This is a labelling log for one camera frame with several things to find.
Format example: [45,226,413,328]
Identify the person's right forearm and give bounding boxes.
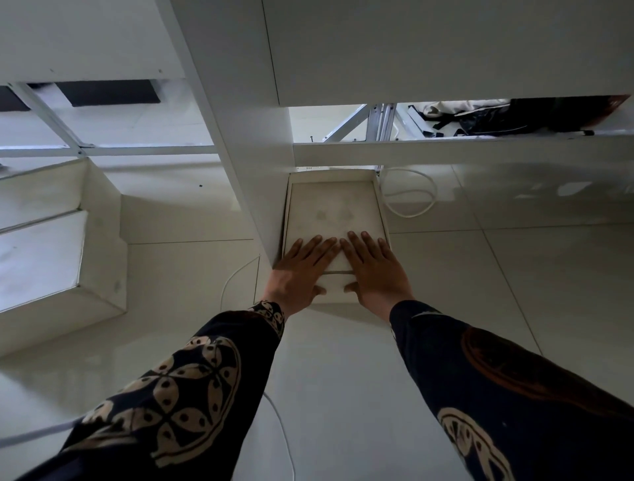
[389,299,634,481]

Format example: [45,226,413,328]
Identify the person's right hand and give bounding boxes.
[339,230,415,323]

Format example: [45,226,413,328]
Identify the thin white cable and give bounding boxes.
[220,255,296,481]

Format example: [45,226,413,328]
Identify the thick white cable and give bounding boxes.
[0,417,82,450]

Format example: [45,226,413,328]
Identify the person's left forearm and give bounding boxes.
[14,299,286,481]

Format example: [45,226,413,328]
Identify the white metal desk legs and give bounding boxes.
[323,103,422,144]

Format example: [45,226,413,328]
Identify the person's left hand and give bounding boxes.
[265,235,342,319]

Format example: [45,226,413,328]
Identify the white metal frame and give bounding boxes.
[0,82,217,160]

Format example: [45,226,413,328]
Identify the white stepped box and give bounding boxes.
[0,159,129,358]

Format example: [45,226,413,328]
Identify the black bag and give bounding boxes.
[410,94,631,138]

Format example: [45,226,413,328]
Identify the black mat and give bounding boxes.
[0,79,162,113]

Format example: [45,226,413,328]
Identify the white looped cable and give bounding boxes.
[380,167,439,219]

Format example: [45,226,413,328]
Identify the white drawer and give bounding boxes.
[281,168,392,304]

